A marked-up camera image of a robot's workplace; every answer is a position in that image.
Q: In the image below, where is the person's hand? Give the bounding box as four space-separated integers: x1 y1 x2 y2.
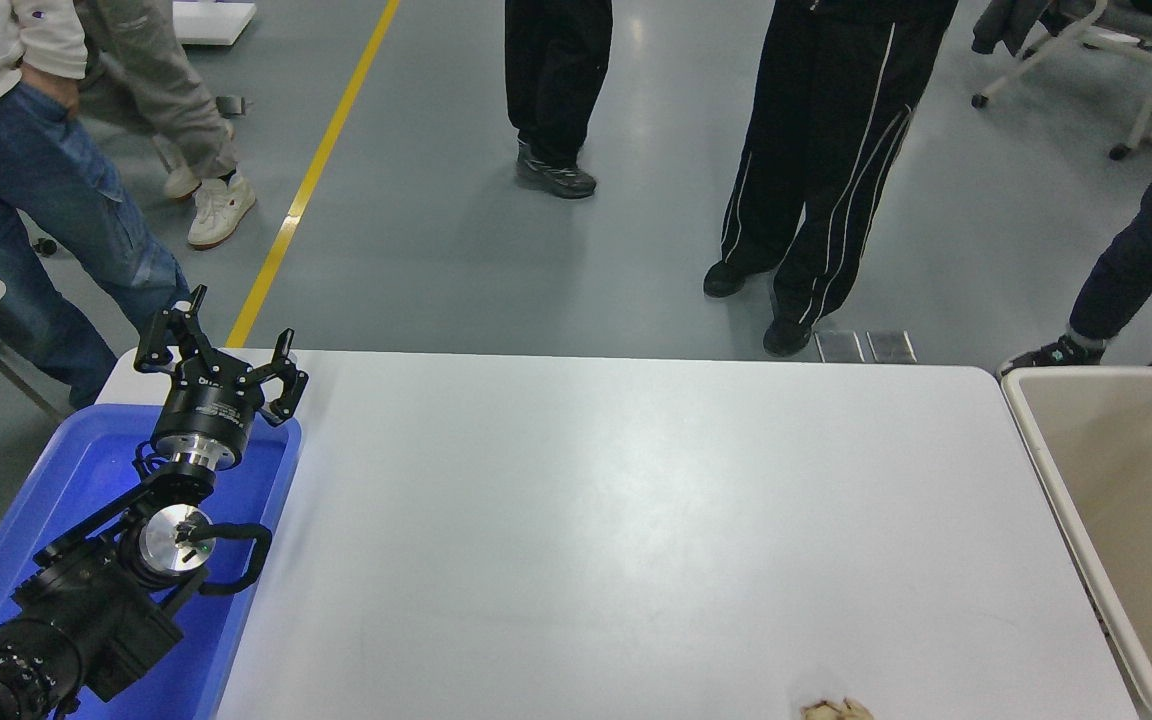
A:
20 62 83 115

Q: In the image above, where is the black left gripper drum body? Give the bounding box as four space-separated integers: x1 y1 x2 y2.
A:
150 366 268 449

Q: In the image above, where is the dark jacket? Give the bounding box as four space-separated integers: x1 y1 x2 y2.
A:
971 0 1072 57

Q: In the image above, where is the white wheeled chair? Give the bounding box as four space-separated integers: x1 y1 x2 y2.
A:
971 0 1152 161

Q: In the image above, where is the blue plastic tray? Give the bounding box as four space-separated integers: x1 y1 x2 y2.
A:
0 403 304 720

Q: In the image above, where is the large pale dustbin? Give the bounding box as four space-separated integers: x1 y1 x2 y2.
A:
999 366 1152 720

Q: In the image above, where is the metal floor plate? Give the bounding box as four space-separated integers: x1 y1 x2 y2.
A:
814 331 867 364
866 331 918 364

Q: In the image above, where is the white flat floor board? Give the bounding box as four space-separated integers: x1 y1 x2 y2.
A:
173 0 257 47

